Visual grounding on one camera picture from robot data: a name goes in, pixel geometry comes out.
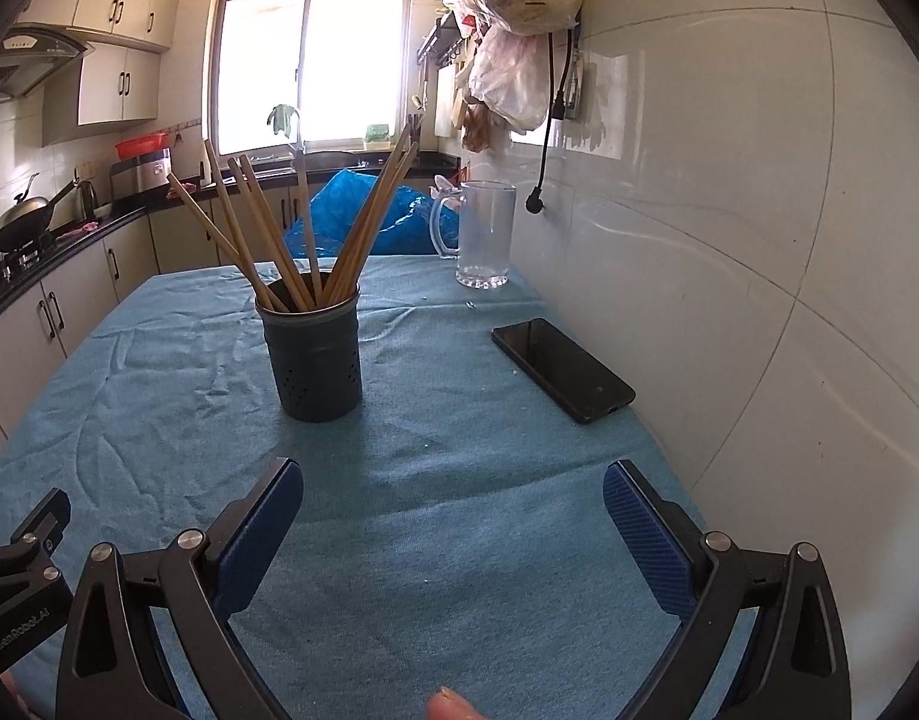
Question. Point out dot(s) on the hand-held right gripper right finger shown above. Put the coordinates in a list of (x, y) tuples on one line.
[(647, 540)]

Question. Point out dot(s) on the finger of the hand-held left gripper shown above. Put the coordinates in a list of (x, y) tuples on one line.
[(54, 514)]

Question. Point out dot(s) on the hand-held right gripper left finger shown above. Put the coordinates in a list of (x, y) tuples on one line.
[(253, 532)]

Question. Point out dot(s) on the dark grey perforated utensil holder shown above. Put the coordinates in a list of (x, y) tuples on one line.
[(317, 367)]

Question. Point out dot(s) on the bunch of wooden chopsticks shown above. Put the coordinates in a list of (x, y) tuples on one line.
[(352, 255)]

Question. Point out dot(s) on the person's left hand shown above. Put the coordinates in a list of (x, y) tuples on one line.
[(15, 694)]

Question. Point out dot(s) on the person's right hand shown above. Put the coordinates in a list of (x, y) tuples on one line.
[(453, 706)]

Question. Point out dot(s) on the black smartphone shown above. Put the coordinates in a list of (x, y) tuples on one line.
[(564, 371)]

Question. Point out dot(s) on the blue tablecloth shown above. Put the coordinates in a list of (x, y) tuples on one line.
[(429, 465)]

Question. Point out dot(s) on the gas stove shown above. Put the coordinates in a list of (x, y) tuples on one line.
[(17, 259)]

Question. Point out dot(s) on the pink cloth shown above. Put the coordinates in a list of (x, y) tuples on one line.
[(77, 231)]

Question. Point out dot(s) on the black wok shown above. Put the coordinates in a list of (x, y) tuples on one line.
[(24, 221)]

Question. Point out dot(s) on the black kitchen countertop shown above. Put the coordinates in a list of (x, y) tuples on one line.
[(129, 214)]

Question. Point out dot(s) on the steel kettle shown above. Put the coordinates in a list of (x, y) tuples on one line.
[(88, 202)]

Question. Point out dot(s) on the blue plastic bag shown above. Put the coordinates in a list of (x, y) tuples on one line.
[(339, 202)]

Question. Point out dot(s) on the clear glass mug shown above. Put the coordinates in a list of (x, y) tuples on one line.
[(486, 232)]

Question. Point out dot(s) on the silver rice cooker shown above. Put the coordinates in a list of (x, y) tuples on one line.
[(141, 176)]

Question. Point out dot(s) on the red plastic basin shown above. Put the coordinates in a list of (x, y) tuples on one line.
[(141, 145)]

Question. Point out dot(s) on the green hanging cloth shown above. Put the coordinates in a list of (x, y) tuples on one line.
[(283, 120)]

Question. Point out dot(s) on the green box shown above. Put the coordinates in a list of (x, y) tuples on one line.
[(377, 136)]

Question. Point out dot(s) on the brown hanging bag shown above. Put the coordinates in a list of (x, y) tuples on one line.
[(478, 131)]

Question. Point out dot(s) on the white power strip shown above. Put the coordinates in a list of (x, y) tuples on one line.
[(576, 86)]

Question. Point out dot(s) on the steel range hood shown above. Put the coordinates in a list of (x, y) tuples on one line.
[(32, 52)]

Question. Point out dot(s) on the white cutting board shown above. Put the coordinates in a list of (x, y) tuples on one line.
[(450, 101)]

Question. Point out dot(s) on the white plastic bag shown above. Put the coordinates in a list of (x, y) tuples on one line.
[(512, 82)]

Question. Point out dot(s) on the kitchen window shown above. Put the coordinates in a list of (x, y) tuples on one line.
[(354, 60)]

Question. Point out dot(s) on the cream wall cabinets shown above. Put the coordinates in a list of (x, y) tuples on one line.
[(114, 90)]

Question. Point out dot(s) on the metal wall rack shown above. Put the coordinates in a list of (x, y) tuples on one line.
[(437, 41)]

